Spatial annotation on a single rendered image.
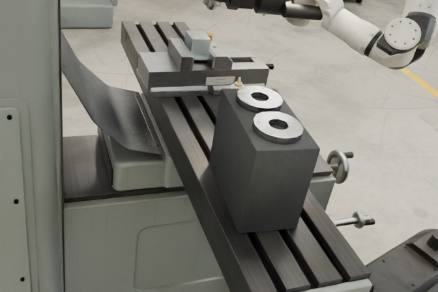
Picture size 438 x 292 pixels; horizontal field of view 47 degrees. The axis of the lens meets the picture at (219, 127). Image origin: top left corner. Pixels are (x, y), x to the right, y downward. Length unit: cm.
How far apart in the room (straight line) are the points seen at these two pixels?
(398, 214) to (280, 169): 196
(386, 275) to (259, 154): 78
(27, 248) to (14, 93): 40
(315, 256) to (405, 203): 198
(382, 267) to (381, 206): 128
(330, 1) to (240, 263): 66
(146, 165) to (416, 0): 75
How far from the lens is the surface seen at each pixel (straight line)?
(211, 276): 165
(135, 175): 129
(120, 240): 142
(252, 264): 90
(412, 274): 157
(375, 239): 258
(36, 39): 103
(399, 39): 120
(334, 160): 177
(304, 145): 88
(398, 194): 295
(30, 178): 117
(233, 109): 94
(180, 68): 132
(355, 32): 124
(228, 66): 137
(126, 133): 127
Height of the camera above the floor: 159
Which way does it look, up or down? 31 degrees down
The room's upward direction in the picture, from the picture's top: 10 degrees clockwise
